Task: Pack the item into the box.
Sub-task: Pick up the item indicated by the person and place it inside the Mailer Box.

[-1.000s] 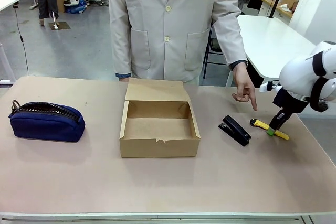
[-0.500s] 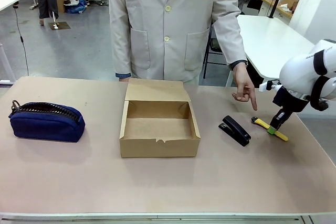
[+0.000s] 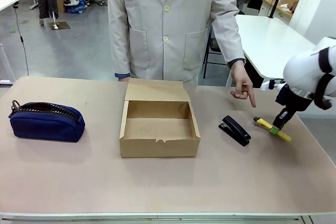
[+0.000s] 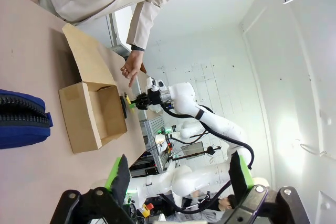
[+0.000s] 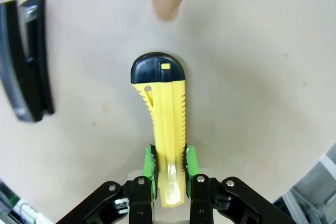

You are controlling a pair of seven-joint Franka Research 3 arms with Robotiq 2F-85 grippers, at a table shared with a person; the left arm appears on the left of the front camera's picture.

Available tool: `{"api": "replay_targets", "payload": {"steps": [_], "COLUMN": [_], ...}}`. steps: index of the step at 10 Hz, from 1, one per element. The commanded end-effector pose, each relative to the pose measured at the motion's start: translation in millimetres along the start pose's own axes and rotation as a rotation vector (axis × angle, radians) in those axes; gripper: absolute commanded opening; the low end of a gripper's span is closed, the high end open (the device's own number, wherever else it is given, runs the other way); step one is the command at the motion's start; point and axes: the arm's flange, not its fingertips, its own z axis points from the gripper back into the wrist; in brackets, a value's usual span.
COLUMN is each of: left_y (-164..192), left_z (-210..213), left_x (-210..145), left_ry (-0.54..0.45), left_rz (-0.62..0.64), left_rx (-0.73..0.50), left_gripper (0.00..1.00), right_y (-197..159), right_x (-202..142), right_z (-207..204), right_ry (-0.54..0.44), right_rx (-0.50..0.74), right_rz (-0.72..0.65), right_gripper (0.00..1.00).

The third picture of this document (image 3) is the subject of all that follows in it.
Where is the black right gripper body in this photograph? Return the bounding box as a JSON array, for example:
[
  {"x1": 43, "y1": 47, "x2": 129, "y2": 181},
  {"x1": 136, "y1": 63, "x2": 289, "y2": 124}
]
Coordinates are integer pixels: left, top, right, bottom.
[{"x1": 275, "y1": 83, "x2": 313, "y2": 111}]

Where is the yellow handled cutter tool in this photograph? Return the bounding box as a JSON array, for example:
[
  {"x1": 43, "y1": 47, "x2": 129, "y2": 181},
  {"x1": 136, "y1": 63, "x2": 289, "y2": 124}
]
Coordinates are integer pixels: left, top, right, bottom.
[{"x1": 253, "y1": 116, "x2": 292, "y2": 142}]

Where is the brown cardboard box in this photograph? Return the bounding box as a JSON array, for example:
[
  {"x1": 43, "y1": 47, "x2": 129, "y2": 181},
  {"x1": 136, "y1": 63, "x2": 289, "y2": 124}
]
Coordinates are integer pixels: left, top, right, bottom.
[{"x1": 119, "y1": 78, "x2": 202, "y2": 158}]

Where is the person's right forearm beige sleeve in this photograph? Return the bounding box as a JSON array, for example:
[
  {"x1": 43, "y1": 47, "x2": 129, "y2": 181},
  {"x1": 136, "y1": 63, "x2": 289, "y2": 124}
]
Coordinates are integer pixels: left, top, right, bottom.
[{"x1": 107, "y1": 3, "x2": 132, "y2": 79}]

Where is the person's left forearm beige sleeve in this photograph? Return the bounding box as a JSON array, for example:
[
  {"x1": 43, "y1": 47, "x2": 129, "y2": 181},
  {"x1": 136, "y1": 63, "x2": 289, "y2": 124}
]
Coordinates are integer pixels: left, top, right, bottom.
[{"x1": 209, "y1": 6, "x2": 245, "y2": 69}]

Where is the person's left hand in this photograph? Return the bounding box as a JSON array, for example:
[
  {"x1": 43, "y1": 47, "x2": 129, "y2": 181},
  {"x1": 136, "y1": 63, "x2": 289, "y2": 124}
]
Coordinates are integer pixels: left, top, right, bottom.
[{"x1": 228, "y1": 60, "x2": 257, "y2": 108}]

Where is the black stapler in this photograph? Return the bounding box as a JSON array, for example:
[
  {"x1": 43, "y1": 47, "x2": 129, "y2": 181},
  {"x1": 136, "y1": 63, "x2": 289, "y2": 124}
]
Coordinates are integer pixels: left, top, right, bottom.
[{"x1": 218, "y1": 115, "x2": 251, "y2": 147}]

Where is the large white table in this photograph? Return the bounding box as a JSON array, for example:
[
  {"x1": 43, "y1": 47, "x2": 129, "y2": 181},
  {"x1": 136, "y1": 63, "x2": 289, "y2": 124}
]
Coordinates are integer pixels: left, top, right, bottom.
[{"x1": 235, "y1": 14, "x2": 316, "y2": 88}]

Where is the wooden workbench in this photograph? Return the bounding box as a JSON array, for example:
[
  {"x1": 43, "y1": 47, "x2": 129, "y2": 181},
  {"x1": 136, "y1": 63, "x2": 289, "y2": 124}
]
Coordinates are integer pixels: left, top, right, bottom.
[{"x1": 254, "y1": 0, "x2": 295, "y2": 22}]

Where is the black chair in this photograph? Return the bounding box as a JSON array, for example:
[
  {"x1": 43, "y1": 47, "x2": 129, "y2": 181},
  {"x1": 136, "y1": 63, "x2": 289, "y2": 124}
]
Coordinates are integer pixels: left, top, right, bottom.
[{"x1": 203, "y1": 24, "x2": 227, "y2": 79}]

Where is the person in beige lab coat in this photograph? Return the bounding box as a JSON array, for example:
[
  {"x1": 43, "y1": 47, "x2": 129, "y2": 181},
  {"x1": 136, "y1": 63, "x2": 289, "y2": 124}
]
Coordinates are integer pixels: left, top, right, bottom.
[{"x1": 106, "y1": 0, "x2": 247, "y2": 86}]

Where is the blue plastic bag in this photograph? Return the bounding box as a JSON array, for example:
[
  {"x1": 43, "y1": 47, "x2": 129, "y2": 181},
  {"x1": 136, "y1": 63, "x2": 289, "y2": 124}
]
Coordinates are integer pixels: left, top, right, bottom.
[{"x1": 65, "y1": 0, "x2": 89, "y2": 14}]

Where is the navy blue zipper pouch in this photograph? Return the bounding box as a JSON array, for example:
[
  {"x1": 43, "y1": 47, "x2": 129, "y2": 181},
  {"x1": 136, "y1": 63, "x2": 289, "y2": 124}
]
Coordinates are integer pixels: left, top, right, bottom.
[{"x1": 8, "y1": 100, "x2": 86, "y2": 143}]

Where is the brown floor mat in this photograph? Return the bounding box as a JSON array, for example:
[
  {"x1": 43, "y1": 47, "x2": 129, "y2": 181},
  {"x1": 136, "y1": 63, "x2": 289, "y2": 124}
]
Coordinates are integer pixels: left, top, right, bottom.
[{"x1": 49, "y1": 22, "x2": 71, "y2": 31}]

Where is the white table leg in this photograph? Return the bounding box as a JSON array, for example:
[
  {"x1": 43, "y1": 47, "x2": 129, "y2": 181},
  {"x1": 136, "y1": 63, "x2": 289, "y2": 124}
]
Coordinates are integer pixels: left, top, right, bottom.
[{"x1": 0, "y1": 42, "x2": 17, "y2": 84}]

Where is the small white table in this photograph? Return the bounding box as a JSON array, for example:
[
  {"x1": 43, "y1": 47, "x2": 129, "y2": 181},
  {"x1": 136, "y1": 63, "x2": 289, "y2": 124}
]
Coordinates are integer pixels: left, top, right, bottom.
[{"x1": 0, "y1": 0, "x2": 21, "y2": 12}]

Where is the black cable on robot arm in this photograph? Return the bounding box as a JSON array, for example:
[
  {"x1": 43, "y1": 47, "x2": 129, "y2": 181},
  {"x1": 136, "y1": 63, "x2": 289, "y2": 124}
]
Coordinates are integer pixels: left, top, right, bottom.
[{"x1": 313, "y1": 48, "x2": 333, "y2": 111}]

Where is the thin black hanging cable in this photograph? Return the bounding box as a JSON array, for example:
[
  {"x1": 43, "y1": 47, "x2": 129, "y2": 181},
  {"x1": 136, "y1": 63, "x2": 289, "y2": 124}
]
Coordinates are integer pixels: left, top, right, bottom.
[{"x1": 13, "y1": 5, "x2": 30, "y2": 76}]

